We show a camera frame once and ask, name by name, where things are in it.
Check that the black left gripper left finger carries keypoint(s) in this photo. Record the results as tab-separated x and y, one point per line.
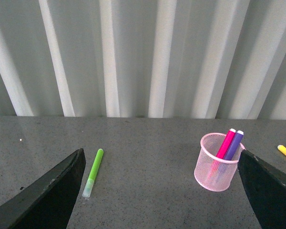
49	201

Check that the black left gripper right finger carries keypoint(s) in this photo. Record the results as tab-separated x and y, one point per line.
265	187

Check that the purple highlighter pen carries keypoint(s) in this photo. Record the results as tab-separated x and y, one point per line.
231	151

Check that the pink highlighter pen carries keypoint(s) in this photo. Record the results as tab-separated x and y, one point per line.
222	151

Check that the pink mesh cup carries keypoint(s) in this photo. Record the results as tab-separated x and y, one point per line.
210	144

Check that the green highlighter pen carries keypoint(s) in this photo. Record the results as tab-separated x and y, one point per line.
93	173

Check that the white pleated curtain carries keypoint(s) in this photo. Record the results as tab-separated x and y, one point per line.
143	58

